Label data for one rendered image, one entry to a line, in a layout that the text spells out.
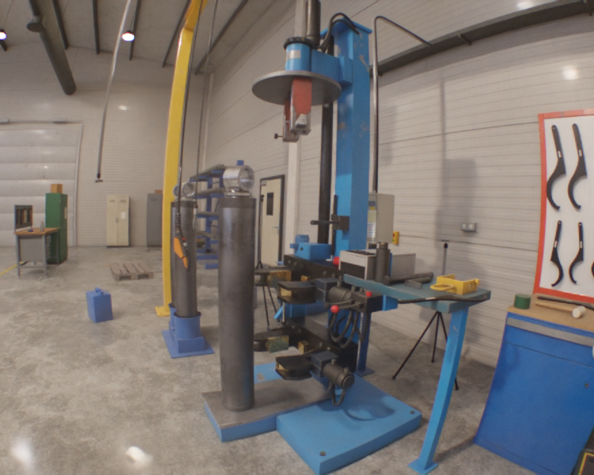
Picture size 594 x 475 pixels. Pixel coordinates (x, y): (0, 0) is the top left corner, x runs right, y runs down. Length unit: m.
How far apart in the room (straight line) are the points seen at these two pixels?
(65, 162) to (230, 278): 11.25
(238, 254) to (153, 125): 11.22
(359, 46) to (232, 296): 1.91
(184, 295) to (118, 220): 8.84
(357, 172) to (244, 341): 1.29
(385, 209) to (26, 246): 6.60
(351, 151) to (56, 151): 11.56
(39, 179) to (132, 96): 4.62
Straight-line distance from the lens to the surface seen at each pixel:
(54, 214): 8.62
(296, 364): 1.91
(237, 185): 1.79
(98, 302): 4.20
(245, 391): 2.07
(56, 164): 12.70
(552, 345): 1.90
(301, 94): 1.88
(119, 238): 11.82
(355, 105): 2.27
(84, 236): 12.49
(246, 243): 1.77
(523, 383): 2.02
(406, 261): 1.92
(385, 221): 2.61
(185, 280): 3.08
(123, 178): 12.39
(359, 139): 2.23
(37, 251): 7.24
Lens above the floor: 1.40
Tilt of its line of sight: 4 degrees down
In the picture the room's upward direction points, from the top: 2 degrees clockwise
